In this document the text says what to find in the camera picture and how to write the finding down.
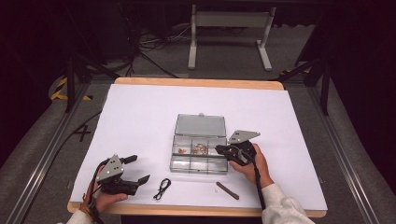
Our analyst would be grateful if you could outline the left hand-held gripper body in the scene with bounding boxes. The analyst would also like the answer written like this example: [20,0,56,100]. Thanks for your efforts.
[95,154,140,196]

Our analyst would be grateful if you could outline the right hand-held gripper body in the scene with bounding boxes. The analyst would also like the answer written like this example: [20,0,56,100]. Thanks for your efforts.
[222,130,262,166]

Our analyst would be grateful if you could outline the black cord necklace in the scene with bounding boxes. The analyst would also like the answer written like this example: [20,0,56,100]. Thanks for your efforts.
[152,177,172,201]

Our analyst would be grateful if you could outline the gold chain bracelet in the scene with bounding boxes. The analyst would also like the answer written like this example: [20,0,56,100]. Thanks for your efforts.
[191,143,209,156]

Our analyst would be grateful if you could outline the clear plastic compartment box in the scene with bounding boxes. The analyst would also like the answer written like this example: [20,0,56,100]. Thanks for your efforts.
[169,112,229,175]

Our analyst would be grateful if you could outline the dark brown hair clip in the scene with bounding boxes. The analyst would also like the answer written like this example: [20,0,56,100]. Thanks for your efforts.
[216,181,240,201]

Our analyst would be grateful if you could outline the person's right hand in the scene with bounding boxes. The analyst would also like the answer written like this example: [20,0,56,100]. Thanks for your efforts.
[229,143,275,189]

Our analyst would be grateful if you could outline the person's left hand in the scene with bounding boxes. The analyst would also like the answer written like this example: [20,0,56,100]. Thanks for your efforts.
[83,164,129,214]

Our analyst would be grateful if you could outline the white paper sheet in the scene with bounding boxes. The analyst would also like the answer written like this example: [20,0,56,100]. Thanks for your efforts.
[69,83,329,211]

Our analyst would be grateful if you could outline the black metal stand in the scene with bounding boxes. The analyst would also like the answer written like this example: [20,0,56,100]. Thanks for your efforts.
[64,52,120,114]
[270,55,331,116]

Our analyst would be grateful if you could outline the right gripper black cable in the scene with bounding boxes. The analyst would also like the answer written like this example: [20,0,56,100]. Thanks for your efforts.
[251,160,267,211]

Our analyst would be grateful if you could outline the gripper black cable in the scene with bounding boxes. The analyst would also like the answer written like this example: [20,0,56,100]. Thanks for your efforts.
[88,160,106,224]
[251,160,267,211]

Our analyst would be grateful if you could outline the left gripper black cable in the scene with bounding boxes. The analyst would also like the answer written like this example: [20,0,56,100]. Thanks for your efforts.
[88,160,106,224]

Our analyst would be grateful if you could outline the orange wrist bracelet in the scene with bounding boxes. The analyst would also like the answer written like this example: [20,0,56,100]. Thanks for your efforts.
[78,192,95,218]

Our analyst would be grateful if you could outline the aluminium floor rail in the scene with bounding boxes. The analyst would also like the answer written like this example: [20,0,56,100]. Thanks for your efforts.
[306,83,382,224]
[4,82,92,224]

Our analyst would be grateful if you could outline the black floor cables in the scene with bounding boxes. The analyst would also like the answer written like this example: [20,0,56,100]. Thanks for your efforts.
[124,6,194,78]

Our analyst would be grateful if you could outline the white metal desk frame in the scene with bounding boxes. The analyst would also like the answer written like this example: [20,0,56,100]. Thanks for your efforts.
[187,4,277,72]

